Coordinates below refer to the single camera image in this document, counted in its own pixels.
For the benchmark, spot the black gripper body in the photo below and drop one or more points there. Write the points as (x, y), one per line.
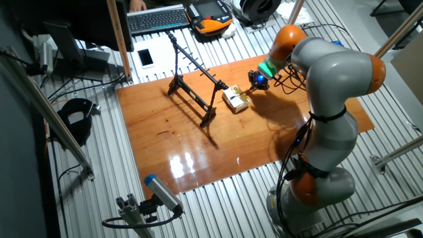
(261, 78)

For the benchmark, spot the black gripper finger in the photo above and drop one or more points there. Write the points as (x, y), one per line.
(260, 88)
(251, 84)

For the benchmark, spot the brown calligraphy brush clear cap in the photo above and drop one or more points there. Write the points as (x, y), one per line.
(248, 91)

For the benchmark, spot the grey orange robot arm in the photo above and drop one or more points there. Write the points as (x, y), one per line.
(333, 79)

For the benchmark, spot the black ornate pen rack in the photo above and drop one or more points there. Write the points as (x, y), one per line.
(195, 66)

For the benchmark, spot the person hand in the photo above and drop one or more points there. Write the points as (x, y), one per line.
(137, 5)

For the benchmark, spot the gold white paper box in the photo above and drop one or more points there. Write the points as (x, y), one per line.
(235, 99)

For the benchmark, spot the white crumpled cloth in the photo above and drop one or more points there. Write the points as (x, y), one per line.
(228, 31)

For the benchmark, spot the black round spool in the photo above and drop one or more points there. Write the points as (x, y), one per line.
(257, 8)

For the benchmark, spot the orange black teach pendant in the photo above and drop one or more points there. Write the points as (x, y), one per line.
(208, 16)

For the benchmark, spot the brown wooden board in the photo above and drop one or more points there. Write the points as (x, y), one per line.
(198, 148)

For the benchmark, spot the blue tissue pack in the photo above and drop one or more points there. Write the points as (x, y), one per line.
(337, 43)

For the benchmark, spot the white paper sheets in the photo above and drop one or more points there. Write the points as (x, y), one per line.
(162, 53)

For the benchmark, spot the white smartphone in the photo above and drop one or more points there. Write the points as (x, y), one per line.
(145, 58)

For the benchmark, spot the black computer keyboard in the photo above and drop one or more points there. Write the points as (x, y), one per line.
(158, 20)

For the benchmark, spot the short aluminium floor beam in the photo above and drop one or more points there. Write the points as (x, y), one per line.
(396, 153)

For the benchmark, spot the black computer monitor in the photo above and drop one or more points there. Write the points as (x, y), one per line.
(66, 26)

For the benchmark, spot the grey camera blue cap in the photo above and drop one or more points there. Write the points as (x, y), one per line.
(163, 193)

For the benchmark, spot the wooden upright post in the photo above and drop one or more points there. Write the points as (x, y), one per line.
(119, 39)

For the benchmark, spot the tan slanted frame beam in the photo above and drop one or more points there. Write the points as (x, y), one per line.
(400, 31)

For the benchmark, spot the aluminium camera mount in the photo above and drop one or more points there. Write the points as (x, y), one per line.
(132, 215)

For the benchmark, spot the long aluminium frame beam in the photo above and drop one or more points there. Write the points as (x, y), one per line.
(46, 109)

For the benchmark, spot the grey cylindrical camera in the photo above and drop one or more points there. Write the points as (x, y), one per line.
(46, 57)

